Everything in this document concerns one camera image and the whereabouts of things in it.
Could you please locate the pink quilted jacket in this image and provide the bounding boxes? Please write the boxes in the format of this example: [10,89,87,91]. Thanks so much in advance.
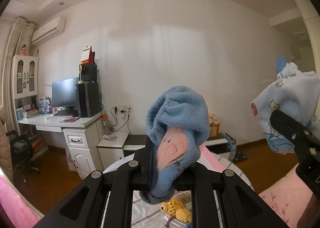
[0,106,13,181]

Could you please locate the beige curtain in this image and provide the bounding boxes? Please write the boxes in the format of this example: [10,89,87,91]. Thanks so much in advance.
[1,17,35,132]

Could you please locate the black computer monitor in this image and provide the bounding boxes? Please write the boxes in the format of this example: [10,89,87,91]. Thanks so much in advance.
[52,78,79,107]

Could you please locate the black office chair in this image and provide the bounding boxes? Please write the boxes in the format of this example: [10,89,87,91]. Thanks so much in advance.
[5,130,41,174]

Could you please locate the beige leopard fuzzy cloth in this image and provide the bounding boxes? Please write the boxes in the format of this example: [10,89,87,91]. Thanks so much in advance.
[174,191,192,205]

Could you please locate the pink bed cover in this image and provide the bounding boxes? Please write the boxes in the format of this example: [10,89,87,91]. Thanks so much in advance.
[1,177,40,227]

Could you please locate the white air conditioner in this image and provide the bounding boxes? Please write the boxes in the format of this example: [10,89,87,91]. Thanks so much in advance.
[31,16,66,46]

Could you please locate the pale blue printed cloth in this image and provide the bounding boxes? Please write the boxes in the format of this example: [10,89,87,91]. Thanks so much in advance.
[251,56,319,154]

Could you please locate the beige plush toy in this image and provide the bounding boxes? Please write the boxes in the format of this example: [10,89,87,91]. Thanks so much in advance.
[208,113,218,125]

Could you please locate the small white side cabinet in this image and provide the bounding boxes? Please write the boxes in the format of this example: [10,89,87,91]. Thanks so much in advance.
[97,130,129,169]

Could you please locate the white wall outlets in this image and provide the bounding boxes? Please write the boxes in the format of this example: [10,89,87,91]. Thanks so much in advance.
[114,105,133,114]

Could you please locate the white glass door cabinet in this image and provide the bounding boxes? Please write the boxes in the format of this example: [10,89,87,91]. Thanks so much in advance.
[11,55,38,99]

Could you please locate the light blue fleece sock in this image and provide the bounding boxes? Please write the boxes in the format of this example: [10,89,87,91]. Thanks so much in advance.
[139,86,210,205]

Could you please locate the pink doll figure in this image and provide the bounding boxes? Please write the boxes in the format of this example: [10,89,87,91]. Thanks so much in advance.
[20,45,27,56]

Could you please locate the white desk with drawers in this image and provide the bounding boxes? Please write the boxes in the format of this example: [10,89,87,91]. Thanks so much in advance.
[18,113,105,179]

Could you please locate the pink floral pillow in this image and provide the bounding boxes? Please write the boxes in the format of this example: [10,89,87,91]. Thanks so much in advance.
[259,167,312,227]

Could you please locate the clear pouch with strap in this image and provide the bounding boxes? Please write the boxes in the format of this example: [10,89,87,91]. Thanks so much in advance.
[164,217,193,228]

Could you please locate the black keyboard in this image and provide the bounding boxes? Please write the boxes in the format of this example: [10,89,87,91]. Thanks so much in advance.
[54,110,78,117]

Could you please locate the low black white bench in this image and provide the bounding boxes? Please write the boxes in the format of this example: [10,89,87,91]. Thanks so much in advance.
[123,133,230,154]

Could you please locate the black speaker box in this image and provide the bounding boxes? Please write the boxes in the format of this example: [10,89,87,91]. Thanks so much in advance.
[79,63,98,82]

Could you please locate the stack of books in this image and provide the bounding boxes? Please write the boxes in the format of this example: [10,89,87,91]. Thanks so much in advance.
[22,109,39,119]

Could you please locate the white striped table cover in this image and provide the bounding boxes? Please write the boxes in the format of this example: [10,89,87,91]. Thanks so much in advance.
[103,153,253,227]

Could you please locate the red white calendar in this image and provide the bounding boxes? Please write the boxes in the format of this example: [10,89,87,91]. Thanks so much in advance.
[81,46,95,65]

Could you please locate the pink shallow box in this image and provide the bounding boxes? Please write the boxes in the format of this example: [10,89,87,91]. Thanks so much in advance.
[197,144,226,173]

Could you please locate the red toy box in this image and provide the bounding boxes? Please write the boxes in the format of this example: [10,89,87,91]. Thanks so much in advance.
[209,123,220,137]

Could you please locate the black computer tower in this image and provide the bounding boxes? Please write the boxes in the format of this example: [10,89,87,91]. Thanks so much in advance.
[75,82,102,117]

